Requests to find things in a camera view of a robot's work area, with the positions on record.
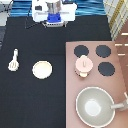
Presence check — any black burner back right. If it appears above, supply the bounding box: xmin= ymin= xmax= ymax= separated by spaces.
xmin=96 ymin=45 xmax=111 ymax=58

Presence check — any pink toy stove board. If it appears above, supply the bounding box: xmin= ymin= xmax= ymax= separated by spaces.
xmin=66 ymin=41 xmax=128 ymax=128

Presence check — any cream round plate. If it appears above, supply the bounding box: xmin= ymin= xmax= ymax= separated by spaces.
xmin=32 ymin=61 xmax=52 ymax=79

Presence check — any black burner front right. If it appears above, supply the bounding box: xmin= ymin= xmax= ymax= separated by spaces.
xmin=98 ymin=62 xmax=115 ymax=76

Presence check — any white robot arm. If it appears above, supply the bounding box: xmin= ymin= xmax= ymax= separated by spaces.
xmin=32 ymin=0 xmax=77 ymax=27

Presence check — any pink toy pot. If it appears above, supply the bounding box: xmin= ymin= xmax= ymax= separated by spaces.
xmin=74 ymin=59 xmax=94 ymax=78

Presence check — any pink pot lid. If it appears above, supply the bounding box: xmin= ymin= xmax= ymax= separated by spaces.
xmin=75 ymin=55 xmax=93 ymax=72

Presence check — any cream slotted spatula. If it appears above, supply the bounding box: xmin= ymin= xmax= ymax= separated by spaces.
xmin=8 ymin=49 xmax=19 ymax=71

